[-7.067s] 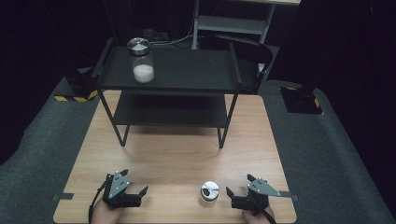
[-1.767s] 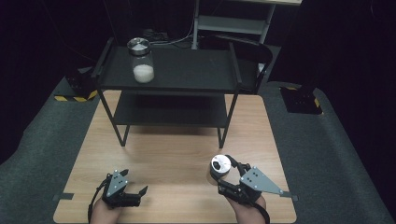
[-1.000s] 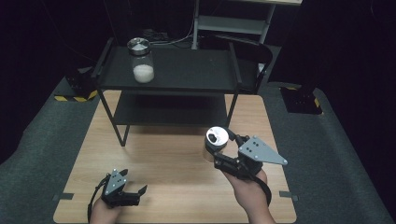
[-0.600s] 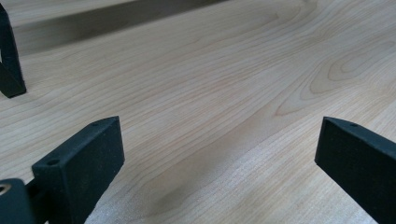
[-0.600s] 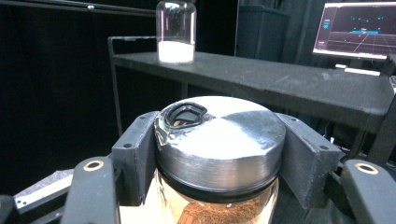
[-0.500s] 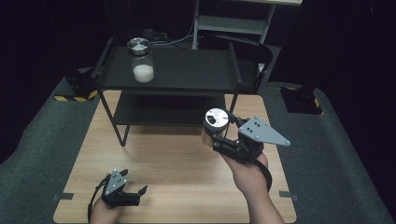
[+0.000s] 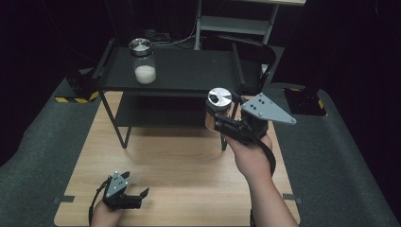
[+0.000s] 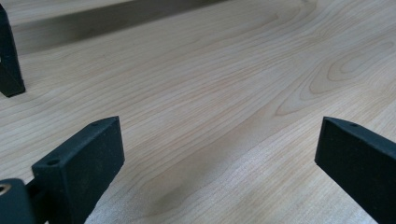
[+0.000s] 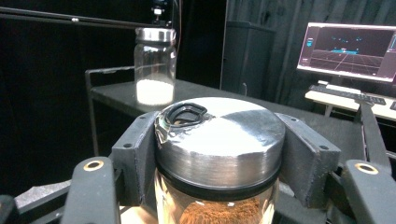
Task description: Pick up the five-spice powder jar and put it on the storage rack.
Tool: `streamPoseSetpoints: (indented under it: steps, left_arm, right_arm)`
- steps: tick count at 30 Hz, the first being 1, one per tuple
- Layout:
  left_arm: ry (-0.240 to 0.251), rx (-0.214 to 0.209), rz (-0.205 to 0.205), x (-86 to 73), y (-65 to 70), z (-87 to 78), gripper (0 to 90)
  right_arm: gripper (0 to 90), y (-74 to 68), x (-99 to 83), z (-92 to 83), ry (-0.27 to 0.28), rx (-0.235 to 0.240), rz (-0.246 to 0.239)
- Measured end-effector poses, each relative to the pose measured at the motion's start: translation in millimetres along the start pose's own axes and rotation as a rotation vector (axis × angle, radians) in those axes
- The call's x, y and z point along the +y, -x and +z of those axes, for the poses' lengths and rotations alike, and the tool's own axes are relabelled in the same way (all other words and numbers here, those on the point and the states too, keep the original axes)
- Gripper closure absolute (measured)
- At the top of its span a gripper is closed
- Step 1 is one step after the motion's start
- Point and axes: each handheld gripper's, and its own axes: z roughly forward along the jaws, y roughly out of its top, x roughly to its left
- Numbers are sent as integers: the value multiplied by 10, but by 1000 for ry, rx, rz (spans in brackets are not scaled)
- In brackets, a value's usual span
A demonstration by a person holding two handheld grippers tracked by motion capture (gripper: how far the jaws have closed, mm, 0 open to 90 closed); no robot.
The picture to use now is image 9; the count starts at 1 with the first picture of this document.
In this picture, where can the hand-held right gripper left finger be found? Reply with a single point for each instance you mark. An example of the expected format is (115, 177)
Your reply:
(134, 155)

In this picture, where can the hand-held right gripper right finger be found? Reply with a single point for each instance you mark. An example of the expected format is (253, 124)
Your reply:
(308, 158)

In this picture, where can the glass jar with white granules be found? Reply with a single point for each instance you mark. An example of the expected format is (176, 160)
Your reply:
(154, 81)

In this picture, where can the glass jar with brown powder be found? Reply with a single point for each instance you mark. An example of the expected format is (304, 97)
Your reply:
(218, 149)

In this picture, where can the black two-tier metal rack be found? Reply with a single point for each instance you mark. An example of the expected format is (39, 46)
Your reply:
(202, 90)

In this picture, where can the black keyboard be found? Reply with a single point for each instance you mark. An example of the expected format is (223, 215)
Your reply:
(345, 92)

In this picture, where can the computer monitor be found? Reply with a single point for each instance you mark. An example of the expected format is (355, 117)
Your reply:
(348, 51)

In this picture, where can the dark curtain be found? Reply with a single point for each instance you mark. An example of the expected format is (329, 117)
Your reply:
(280, 14)

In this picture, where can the black horizontal pole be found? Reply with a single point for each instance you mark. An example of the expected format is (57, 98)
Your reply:
(46, 16)

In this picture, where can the light desk with grey frame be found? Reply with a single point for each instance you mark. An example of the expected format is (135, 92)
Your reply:
(339, 101)

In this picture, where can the small camera on stand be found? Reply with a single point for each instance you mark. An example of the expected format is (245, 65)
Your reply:
(158, 11)

